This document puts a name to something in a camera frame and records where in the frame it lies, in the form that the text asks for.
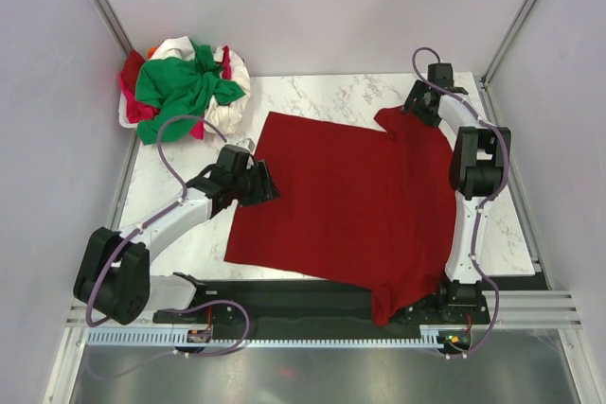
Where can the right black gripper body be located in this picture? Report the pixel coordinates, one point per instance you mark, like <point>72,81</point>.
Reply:
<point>425,114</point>

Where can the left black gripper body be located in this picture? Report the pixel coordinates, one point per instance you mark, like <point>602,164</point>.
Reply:
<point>247,186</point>

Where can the dark red t shirt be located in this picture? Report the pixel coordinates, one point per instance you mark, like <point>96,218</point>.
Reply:
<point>369,208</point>

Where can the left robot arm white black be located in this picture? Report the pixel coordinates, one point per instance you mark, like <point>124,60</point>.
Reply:
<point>115,281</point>

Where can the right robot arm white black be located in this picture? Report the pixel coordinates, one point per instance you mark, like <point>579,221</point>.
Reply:
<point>478,175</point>

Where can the cream white t shirt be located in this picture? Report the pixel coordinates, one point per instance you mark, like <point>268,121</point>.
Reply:
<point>226,118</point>

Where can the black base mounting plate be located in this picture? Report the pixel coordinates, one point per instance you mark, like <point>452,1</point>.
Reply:
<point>320,308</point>

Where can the green t shirt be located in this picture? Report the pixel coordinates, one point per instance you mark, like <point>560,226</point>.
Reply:
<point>181,91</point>

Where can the pink magenta t shirt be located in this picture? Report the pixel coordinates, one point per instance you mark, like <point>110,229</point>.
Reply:
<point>132,111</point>

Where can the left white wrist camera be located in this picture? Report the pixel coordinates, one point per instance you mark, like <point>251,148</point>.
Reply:
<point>247,143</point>

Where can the right aluminium frame post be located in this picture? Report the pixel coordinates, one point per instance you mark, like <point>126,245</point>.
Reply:
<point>513,32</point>

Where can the white slotted cable duct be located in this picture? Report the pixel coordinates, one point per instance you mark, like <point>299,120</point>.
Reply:
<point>427,337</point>

